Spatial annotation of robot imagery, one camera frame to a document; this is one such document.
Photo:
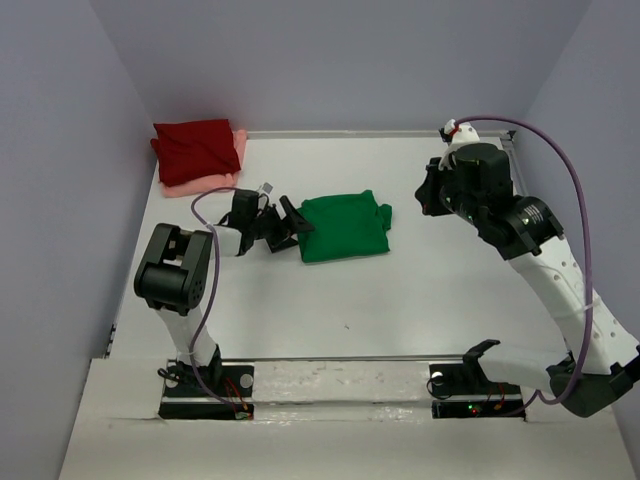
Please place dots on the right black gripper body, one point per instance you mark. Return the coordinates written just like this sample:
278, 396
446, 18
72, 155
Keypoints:
444, 191

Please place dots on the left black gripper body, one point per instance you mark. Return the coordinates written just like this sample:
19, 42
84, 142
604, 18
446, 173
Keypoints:
267, 226

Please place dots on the green t-shirt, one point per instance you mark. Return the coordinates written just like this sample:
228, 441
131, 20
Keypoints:
345, 226

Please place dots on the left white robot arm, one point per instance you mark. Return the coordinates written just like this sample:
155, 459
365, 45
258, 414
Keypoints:
179, 273

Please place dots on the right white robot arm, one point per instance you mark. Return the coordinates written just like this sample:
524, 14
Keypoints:
600, 361

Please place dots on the folded pink t-shirt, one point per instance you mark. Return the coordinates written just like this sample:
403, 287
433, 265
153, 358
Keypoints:
203, 184

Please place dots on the folded dark red t-shirt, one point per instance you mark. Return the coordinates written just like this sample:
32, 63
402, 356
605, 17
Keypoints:
191, 150

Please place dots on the white front cover board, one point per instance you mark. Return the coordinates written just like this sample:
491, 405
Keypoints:
327, 420

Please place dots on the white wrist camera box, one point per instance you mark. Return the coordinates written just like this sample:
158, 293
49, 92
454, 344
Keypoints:
265, 189
457, 135

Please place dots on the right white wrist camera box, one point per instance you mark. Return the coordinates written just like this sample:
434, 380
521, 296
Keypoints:
457, 135

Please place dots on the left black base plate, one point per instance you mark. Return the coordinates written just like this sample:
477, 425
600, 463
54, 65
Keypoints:
184, 399

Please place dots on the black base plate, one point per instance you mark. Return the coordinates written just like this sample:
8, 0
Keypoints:
460, 390
184, 399

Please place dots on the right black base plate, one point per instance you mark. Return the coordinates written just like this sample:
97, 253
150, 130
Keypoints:
460, 390

